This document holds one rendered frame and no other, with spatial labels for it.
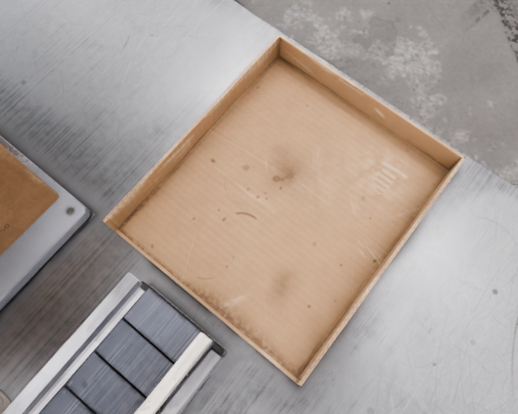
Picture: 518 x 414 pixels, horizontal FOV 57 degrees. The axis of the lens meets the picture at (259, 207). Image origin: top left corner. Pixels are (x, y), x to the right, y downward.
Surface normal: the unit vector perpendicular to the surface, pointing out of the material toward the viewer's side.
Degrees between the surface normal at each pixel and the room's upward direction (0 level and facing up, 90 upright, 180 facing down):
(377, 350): 0
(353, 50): 0
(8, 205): 90
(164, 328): 0
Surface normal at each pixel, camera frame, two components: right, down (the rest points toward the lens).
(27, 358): 0.00, -0.31
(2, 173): 0.77, 0.61
